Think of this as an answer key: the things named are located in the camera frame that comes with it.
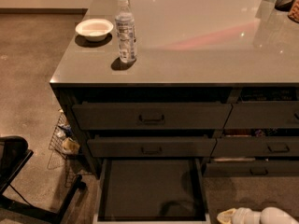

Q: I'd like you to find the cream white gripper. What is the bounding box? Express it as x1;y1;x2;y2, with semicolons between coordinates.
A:
217;208;236;224

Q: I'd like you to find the drawer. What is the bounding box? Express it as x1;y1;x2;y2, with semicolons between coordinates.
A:
225;101;299;129
87;136;216;158
93;159;210;224
211;136;299;157
72;103;231;130
202;160;299;177

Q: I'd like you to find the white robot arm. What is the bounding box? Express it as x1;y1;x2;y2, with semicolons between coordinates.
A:
217;207;299;224

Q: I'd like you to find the dark cabinet counter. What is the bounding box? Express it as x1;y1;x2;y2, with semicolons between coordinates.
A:
50;0;299;174

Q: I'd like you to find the black chair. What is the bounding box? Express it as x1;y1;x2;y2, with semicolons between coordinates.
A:
0;135;87;224

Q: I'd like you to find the clear plastic water bottle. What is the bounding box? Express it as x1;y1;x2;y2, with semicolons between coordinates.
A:
115;0;137;63

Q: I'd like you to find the white bowl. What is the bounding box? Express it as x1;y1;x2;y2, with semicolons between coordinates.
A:
75;19;114;42

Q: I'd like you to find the wire basket with items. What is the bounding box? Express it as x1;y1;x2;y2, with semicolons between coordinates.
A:
48;111;79;170

